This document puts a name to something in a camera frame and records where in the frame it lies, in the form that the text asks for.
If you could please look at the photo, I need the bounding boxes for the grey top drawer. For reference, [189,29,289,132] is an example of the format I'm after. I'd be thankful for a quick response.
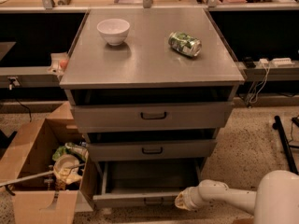
[71,102,233,133]

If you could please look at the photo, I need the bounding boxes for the cream bowl in box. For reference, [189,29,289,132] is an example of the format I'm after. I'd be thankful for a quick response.
[53,154,82,185]

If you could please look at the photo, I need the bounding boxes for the grey middle drawer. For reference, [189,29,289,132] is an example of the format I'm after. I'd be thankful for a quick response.
[87,139,217,161]

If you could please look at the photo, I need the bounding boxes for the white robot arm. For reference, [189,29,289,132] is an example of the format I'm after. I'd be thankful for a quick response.
[175,170,299,224]

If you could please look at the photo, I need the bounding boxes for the white power strip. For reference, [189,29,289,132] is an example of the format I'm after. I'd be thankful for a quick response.
[271,58,294,67]

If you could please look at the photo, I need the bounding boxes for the black cable left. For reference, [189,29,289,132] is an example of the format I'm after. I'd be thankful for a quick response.
[7,77,34,123]

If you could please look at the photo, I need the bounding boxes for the green soda can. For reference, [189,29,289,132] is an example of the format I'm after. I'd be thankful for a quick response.
[168,32,202,58]

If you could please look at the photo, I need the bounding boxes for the brown cardboard box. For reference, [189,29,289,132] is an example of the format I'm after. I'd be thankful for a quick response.
[0,103,97,224]

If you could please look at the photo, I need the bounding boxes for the grey drawer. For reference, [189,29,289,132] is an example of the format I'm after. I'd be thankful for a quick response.
[87,139,217,161]
[71,102,233,133]
[93,158,202,208]

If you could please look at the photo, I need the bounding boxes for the grey metal rod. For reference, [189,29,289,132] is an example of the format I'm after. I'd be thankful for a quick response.
[0,163,85,187]

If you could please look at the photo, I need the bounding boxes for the small orange ball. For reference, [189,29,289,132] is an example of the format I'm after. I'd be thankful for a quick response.
[59,60,68,70]

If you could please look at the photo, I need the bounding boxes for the green plastic bag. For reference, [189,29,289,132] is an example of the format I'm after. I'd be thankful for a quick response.
[52,142,88,161]

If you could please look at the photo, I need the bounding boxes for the grey bottom drawer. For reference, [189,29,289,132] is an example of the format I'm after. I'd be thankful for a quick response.
[93,158,202,208]

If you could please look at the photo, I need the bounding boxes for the white ceramic bowl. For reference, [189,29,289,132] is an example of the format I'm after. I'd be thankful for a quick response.
[97,19,130,46]

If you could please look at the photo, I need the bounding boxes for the white charger cables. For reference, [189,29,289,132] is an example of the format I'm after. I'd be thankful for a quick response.
[248,59,271,105]

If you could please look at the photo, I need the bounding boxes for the black floor stand bar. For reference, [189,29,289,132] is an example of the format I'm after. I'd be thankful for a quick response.
[272,116,299,175]

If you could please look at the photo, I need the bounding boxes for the grey metal drawer cabinet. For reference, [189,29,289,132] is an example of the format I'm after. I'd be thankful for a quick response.
[59,7,247,173]

